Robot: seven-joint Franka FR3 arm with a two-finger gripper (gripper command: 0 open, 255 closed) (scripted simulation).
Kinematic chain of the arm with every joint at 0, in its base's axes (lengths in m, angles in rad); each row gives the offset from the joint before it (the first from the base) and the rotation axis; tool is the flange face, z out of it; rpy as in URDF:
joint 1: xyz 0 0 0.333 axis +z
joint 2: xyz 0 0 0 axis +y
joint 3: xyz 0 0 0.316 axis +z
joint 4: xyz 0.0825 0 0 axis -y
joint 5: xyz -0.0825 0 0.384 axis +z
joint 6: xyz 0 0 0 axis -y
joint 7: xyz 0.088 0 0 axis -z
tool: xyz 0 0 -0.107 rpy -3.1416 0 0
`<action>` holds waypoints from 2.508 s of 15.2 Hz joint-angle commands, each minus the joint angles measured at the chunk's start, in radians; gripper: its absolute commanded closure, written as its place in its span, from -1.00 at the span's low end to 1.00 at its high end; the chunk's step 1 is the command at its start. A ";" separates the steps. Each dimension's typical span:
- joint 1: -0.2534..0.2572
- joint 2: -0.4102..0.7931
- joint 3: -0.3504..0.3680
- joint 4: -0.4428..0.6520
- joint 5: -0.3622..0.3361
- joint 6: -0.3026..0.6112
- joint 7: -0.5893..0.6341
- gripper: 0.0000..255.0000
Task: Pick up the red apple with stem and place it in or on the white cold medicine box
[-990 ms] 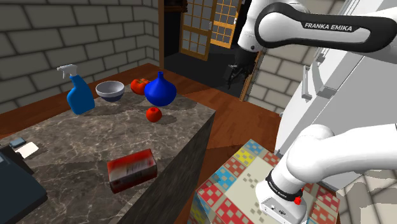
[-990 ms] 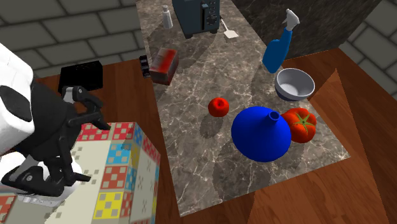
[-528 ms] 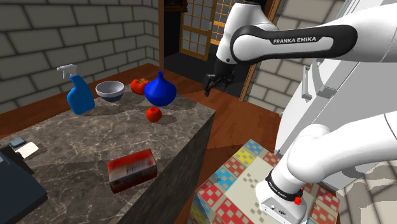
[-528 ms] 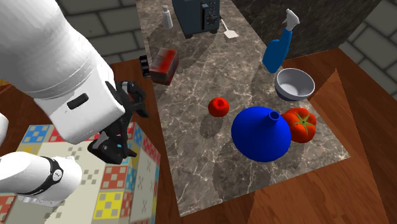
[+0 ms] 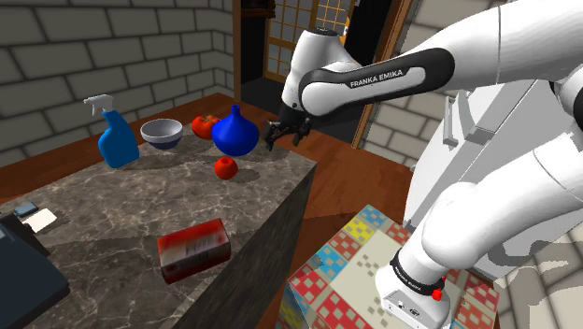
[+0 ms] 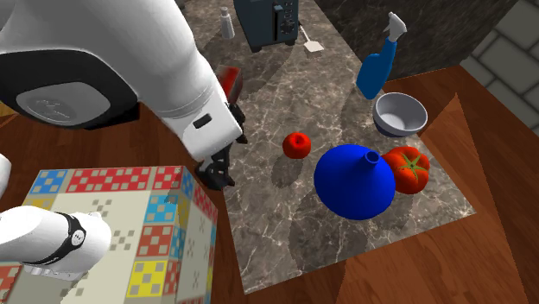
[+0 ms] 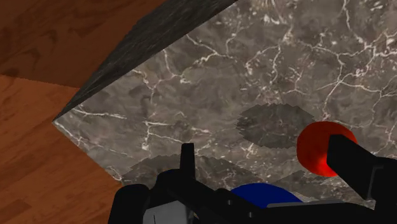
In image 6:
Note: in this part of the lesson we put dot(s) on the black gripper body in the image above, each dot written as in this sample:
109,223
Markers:
217,170

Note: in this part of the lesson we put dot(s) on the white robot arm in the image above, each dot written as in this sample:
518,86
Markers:
139,54

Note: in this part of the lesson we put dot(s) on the red apple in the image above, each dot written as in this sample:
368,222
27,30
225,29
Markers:
296,145

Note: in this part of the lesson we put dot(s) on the red cup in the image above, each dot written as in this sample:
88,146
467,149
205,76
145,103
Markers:
228,79

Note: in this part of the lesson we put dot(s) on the patterned robot stand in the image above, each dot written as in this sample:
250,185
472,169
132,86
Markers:
109,210

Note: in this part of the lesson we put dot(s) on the blue vase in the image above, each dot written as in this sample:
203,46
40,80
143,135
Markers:
351,185

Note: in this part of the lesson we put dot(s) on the grey shaker bottle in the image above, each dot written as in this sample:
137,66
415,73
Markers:
227,24

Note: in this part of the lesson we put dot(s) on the dark blue toaster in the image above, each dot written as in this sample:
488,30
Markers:
265,21

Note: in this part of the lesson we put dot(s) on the white spatula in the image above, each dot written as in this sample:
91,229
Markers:
312,44

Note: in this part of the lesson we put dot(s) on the blue spray bottle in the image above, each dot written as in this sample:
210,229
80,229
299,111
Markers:
376,71

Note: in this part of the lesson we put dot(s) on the white bowl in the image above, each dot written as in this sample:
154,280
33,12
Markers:
400,114

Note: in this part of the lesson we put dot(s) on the red tomato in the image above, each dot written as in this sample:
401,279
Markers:
410,170

